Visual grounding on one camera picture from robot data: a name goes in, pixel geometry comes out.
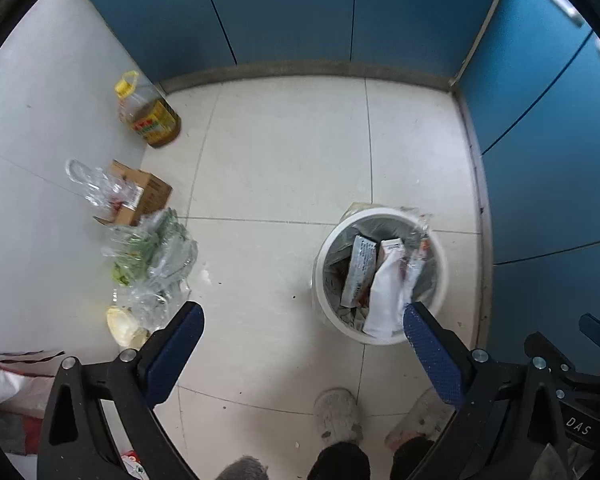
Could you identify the cooking oil bottle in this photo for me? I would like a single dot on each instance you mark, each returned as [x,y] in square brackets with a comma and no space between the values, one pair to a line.
[145,111]

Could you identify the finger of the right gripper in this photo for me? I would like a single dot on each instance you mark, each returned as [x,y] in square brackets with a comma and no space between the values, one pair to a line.
[589,326]

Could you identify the plastic bag with vegetables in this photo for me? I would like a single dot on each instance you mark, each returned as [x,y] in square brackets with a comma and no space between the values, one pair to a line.
[150,262]

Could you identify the blue kitchen cabinets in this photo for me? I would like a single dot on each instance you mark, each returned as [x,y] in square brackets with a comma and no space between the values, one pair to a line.
[269,158]

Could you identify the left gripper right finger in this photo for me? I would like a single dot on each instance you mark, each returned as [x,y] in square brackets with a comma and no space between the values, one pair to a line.
[507,422]

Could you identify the white trash bin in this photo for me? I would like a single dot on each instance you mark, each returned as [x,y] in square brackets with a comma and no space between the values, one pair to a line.
[386,226]

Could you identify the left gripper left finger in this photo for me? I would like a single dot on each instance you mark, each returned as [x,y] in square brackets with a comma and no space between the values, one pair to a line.
[76,441]

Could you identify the brown cardboard box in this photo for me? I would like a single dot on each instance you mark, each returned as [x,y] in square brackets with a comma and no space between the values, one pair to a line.
[146,195]

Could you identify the red white snack bag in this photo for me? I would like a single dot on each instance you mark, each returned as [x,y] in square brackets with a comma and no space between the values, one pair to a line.
[361,271]

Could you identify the left grey slipper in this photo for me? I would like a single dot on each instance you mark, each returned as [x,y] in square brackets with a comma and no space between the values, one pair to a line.
[337,417]

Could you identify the white tissue paper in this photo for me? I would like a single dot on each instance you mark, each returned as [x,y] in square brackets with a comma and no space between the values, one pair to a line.
[392,291]

